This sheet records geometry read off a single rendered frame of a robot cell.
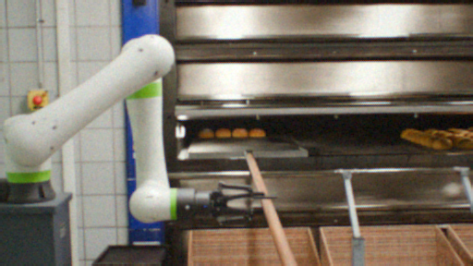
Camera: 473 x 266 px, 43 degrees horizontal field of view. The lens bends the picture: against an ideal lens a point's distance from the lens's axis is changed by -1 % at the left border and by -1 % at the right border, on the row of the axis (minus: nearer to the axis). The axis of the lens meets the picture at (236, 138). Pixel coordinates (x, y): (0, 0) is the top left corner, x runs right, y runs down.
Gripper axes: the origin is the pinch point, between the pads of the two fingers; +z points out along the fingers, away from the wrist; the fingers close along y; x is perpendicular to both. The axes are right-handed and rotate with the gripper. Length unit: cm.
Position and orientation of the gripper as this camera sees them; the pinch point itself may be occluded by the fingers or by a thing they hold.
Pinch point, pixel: (265, 202)
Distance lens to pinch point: 181.9
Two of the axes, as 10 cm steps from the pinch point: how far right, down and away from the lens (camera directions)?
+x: 0.2, 1.0, -9.9
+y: 0.1, 9.9, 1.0
